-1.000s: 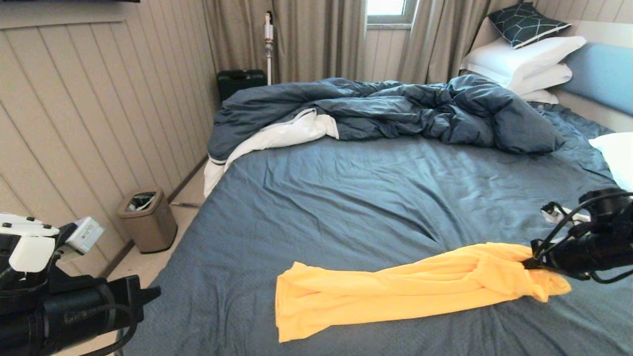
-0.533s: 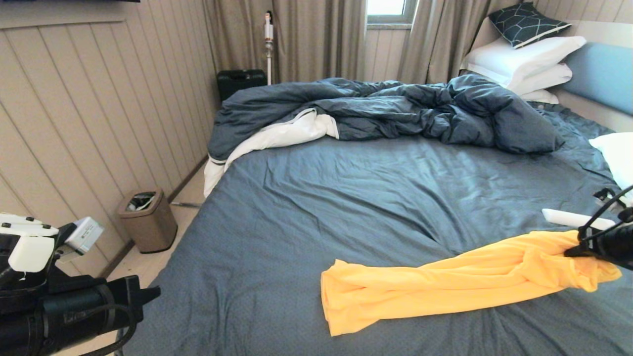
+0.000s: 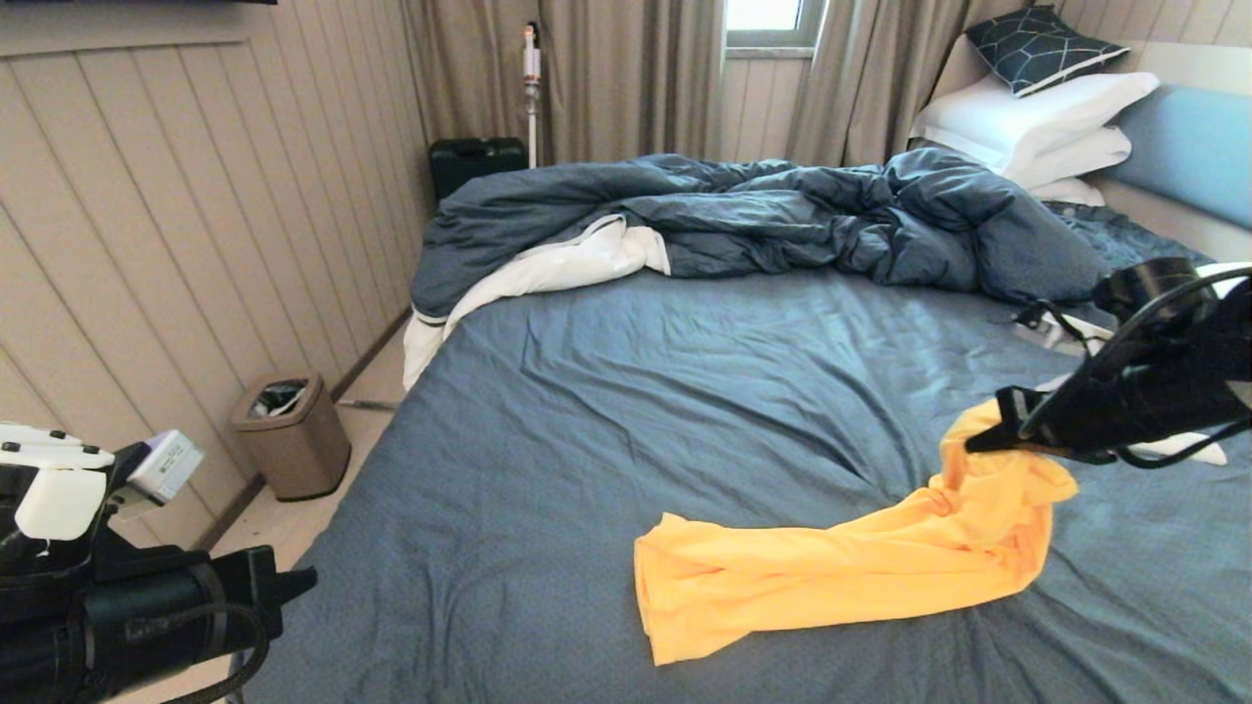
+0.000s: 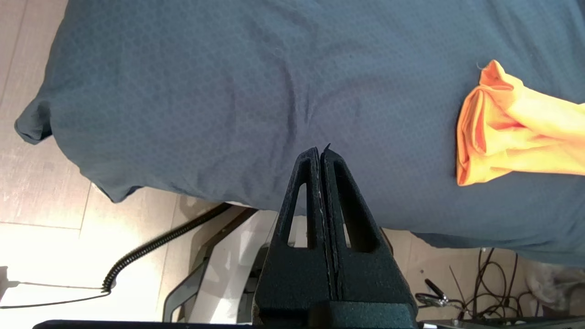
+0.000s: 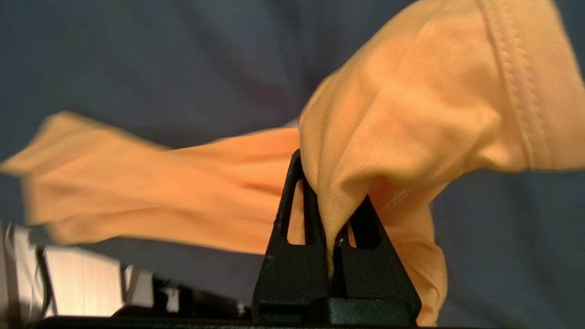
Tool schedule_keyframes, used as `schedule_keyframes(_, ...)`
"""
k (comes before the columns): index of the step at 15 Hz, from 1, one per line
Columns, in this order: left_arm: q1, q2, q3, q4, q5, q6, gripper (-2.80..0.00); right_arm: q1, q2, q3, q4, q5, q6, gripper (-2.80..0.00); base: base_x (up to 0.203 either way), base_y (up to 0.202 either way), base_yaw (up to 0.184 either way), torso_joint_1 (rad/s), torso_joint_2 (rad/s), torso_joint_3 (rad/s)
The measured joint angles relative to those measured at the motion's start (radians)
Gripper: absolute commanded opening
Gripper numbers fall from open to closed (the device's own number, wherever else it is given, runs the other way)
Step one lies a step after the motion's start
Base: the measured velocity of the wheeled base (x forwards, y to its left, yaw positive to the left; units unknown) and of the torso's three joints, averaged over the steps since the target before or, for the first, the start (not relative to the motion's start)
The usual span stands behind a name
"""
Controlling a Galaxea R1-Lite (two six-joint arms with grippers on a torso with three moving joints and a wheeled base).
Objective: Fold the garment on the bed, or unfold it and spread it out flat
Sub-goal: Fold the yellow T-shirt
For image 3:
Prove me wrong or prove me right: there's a brown trash bin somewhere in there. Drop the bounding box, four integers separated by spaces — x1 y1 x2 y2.
231 373 351 502

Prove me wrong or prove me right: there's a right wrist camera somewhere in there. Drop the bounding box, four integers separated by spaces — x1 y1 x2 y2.
1012 303 1111 355

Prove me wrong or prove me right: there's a dark green suitcase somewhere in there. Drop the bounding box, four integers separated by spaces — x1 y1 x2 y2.
428 136 529 203

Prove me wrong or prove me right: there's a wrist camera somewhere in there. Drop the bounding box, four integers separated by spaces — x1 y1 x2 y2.
1012 303 1111 355
125 430 204 506

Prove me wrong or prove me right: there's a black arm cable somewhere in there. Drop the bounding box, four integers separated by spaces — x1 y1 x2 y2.
156 601 272 704
1017 266 1252 470

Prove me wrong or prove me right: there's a large white pillow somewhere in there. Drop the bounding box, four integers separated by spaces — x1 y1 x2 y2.
915 70 1161 177

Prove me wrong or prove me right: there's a blue headboard pad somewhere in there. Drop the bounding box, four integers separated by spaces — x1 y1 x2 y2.
1110 84 1252 232

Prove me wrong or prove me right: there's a crumpled bin bag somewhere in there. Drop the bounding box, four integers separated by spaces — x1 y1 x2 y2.
252 379 310 417

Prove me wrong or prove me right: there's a window with grey frame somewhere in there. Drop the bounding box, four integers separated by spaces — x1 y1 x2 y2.
724 0 827 58

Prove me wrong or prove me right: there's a beige curtain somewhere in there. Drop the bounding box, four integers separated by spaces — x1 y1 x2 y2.
784 0 1028 167
399 0 727 163

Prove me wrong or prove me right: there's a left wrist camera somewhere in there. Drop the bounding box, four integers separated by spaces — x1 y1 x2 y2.
125 430 204 506

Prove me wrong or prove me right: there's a yellow t-shirt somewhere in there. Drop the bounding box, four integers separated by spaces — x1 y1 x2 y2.
634 396 1080 667

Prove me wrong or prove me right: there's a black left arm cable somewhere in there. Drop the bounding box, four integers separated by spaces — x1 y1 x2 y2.
156 601 272 704

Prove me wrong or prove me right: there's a crumpled dark blue duvet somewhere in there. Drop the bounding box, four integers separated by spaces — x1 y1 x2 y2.
410 147 1117 320

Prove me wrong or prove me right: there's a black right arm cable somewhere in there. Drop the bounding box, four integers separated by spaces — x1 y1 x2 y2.
1017 266 1252 470

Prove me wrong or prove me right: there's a white stick vacuum cleaner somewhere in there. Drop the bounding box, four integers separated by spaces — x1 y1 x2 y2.
523 21 542 167

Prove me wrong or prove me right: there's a blue bed sheet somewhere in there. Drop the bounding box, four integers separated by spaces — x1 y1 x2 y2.
227 200 1252 704

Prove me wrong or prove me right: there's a dark patterned cushion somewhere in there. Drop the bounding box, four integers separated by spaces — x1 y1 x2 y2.
965 5 1131 98

